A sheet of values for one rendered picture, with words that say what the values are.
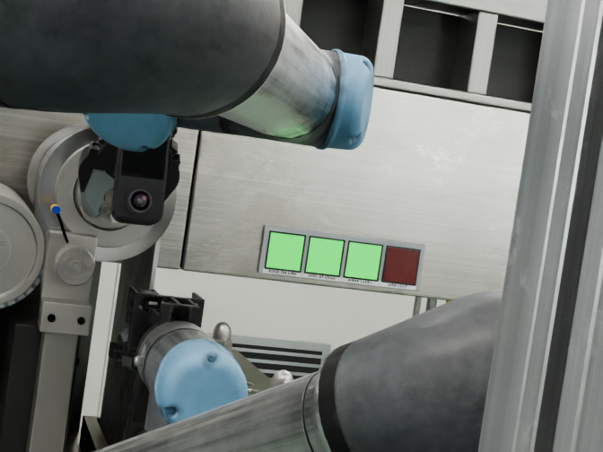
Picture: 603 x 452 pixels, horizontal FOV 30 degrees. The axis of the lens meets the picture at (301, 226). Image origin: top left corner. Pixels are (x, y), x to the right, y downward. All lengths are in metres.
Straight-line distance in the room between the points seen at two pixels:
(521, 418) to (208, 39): 0.32
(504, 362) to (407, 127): 1.45
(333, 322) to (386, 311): 0.21
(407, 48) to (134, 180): 0.79
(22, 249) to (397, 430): 0.66
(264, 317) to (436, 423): 3.43
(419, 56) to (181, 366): 0.94
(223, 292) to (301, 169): 2.43
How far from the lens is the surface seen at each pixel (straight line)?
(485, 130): 1.72
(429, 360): 0.65
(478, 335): 0.66
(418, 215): 1.68
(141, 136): 0.88
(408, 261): 1.68
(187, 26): 0.49
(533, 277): 0.22
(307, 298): 4.10
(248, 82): 0.54
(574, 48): 0.21
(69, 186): 1.22
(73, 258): 1.15
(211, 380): 0.94
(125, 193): 1.05
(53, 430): 1.22
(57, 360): 1.21
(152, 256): 1.26
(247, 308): 4.05
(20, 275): 1.24
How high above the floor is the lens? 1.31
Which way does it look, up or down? 3 degrees down
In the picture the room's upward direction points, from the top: 8 degrees clockwise
